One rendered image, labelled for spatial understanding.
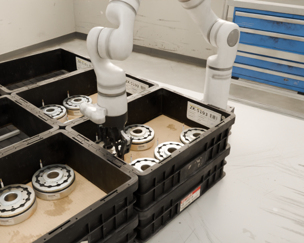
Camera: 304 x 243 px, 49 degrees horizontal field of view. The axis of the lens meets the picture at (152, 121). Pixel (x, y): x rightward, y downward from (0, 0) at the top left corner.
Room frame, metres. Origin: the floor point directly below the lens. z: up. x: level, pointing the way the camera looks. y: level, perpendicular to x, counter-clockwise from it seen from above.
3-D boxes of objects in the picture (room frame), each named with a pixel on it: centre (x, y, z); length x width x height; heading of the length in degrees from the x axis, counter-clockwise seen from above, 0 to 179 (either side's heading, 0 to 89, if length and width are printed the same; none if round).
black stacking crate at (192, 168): (0.82, -0.01, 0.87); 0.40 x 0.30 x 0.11; 137
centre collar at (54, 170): (0.65, 0.24, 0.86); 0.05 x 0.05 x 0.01
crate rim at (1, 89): (1.22, 0.44, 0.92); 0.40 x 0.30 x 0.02; 137
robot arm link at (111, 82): (0.76, 0.11, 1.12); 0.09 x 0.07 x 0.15; 69
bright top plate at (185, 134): (0.85, -0.14, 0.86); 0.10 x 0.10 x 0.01
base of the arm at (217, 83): (1.15, -0.24, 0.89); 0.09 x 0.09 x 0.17; 57
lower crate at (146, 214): (0.82, -0.01, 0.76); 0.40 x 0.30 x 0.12; 137
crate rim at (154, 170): (0.82, -0.01, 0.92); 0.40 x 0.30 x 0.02; 137
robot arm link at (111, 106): (0.74, 0.11, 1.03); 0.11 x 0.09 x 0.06; 132
